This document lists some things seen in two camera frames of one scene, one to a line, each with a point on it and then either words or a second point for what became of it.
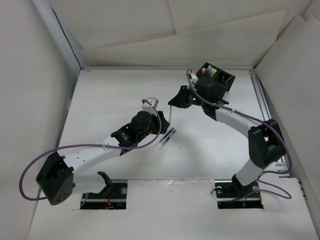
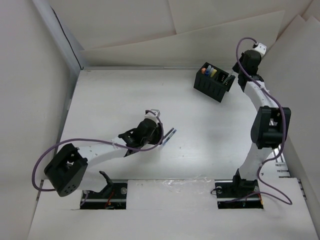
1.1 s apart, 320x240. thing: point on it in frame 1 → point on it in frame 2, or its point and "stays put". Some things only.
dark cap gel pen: (166, 135) stays put
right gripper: (181, 100) → (235, 68)
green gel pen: (170, 115) → (231, 78)
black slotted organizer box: (209, 71) stays put
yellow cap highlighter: (213, 72) stays put
